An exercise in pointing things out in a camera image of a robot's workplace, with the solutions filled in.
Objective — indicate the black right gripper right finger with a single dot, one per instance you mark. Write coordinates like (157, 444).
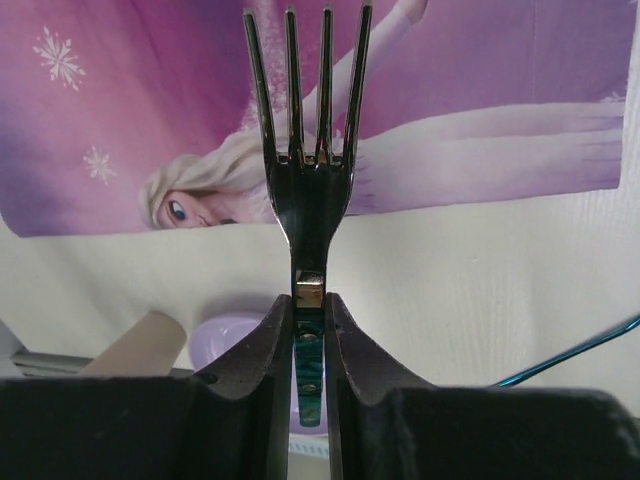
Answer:
(369, 437)

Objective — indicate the lilac plastic plate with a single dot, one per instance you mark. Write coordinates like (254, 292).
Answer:
(308, 456)

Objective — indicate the green handled metal fork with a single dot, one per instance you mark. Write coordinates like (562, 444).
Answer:
(309, 192)

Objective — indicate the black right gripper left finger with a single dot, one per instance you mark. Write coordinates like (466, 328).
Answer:
(241, 416)

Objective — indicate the purple pink printed placemat cloth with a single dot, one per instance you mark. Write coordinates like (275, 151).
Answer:
(122, 116)

